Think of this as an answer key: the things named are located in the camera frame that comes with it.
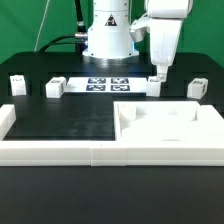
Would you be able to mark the white square tabletop part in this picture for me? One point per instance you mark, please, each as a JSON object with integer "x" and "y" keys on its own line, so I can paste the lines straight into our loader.
{"x": 166, "y": 121}

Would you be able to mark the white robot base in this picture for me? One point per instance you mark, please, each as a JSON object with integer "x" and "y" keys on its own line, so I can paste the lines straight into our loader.
{"x": 109, "y": 39}

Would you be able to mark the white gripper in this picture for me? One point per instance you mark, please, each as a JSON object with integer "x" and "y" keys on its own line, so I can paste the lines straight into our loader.
{"x": 164, "y": 37}

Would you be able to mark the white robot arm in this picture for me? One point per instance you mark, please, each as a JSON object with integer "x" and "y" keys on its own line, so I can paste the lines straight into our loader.
{"x": 163, "y": 9}

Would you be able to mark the white marker sheet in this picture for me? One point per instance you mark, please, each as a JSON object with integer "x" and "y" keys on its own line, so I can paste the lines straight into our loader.
{"x": 106, "y": 85}

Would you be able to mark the white U-shaped obstacle fence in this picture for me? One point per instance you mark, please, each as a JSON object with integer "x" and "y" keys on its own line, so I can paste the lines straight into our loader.
{"x": 104, "y": 153}

